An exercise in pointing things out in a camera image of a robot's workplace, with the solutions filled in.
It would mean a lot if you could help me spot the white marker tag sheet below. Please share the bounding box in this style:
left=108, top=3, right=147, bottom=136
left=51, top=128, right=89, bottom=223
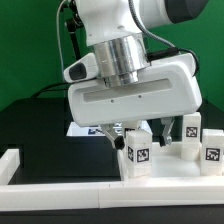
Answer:
left=66, top=121, right=152, bottom=137

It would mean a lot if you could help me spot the white square tabletop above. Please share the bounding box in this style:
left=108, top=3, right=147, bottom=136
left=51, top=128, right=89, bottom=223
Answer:
left=118, top=142, right=224, bottom=180

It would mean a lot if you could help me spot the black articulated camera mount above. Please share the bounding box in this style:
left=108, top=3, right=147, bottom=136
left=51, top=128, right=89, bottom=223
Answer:
left=65, top=0, right=83, bottom=60

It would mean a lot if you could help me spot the white U-shaped obstacle fence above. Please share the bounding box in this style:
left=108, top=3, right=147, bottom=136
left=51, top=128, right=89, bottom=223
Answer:
left=0, top=149, right=224, bottom=211

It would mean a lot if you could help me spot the white hanging cable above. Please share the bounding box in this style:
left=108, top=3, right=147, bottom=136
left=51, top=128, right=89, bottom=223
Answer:
left=55, top=0, right=69, bottom=76

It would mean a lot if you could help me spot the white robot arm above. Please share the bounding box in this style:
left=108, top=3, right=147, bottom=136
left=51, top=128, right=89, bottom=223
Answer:
left=64, top=0, right=209, bottom=149

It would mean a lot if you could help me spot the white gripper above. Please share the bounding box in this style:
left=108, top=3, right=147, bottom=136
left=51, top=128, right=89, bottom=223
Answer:
left=68, top=53, right=202, bottom=150

